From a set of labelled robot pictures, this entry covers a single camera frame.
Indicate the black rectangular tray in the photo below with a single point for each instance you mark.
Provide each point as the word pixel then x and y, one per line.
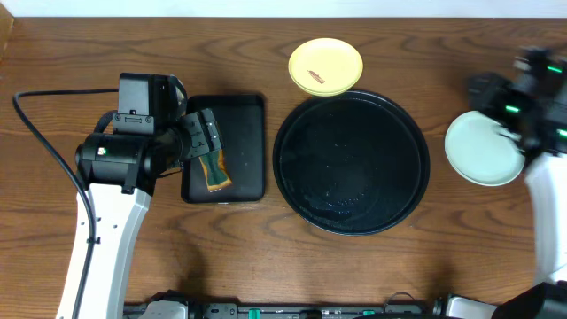
pixel 240 120

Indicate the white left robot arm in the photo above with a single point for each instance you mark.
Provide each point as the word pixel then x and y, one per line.
pixel 118 166

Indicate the yellow plate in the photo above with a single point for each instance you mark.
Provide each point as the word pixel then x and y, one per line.
pixel 325 67

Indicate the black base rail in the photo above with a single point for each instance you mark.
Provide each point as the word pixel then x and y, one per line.
pixel 172 304

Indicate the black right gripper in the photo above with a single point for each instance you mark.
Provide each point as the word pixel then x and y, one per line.
pixel 485 88

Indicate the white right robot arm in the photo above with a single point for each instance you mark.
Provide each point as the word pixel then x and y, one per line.
pixel 545 177

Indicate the green and orange sponge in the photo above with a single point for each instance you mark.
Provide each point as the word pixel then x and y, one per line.
pixel 215 171

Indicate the black round tray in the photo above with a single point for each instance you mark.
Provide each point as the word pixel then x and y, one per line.
pixel 356 164

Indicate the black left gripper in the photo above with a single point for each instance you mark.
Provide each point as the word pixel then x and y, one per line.
pixel 202 135

